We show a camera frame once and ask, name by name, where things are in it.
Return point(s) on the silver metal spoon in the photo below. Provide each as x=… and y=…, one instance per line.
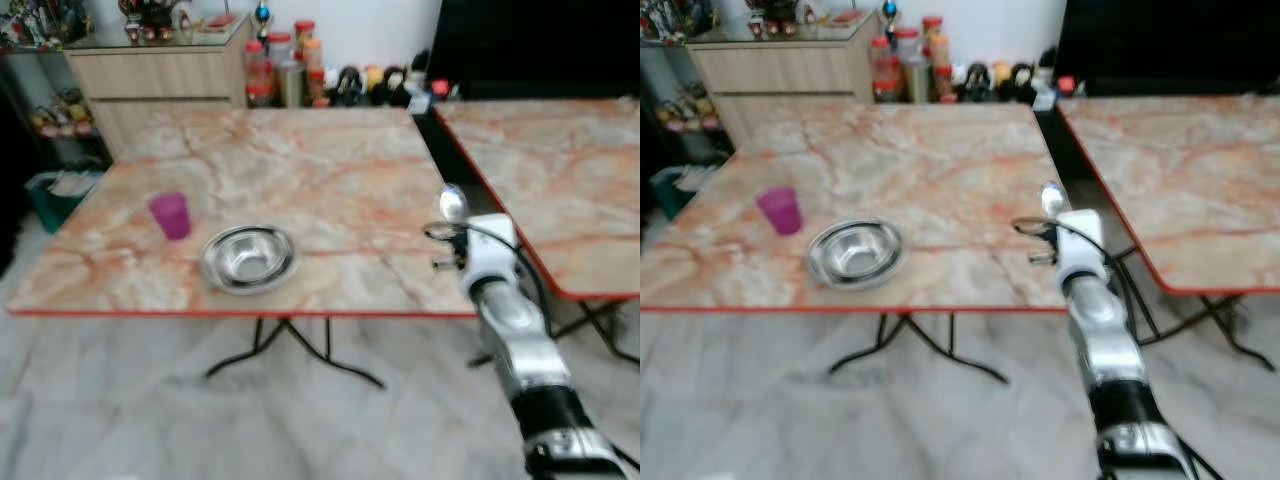
x=1052, y=198
x=452, y=203

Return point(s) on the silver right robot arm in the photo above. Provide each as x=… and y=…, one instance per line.
x=1118, y=350
x=520, y=350

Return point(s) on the marble-top folding table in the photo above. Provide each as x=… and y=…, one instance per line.
x=1190, y=170
x=900, y=165
x=570, y=180
x=300, y=170

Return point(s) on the stainless steel bowl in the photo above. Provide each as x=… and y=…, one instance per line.
x=249, y=258
x=856, y=253

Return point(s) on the tall orange snack jar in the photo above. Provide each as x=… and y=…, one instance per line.
x=314, y=68
x=941, y=66

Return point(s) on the steel vacuum flask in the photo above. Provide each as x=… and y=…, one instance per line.
x=291, y=85
x=916, y=82

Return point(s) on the black television screen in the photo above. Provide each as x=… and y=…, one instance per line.
x=1170, y=42
x=530, y=45

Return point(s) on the red-lidded plastic jar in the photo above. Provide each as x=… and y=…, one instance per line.
x=258, y=75
x=883, y=70

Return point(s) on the green plastic basket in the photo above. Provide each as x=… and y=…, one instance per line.
x=668, y=192
x=52, y=200

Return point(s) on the purple plastic cup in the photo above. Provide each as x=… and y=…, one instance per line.
x=781, y=211
x=171, y=216

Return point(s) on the blue-topped trophy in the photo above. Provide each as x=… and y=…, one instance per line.
x=889, y=13
x=262, y=16

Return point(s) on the glass display shelf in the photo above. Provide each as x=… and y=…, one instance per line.
x=55, y=110
x=680, y=105

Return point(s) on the flat red box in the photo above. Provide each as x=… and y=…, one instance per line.
x=226, y=22
x=850, y=18

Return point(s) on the light wooden drawer cabinet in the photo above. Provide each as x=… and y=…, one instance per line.
x=160, y=75
x=790, y=72

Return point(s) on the dark figurine ornament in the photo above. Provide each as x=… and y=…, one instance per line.
x=782, y=12
x=158, y=14

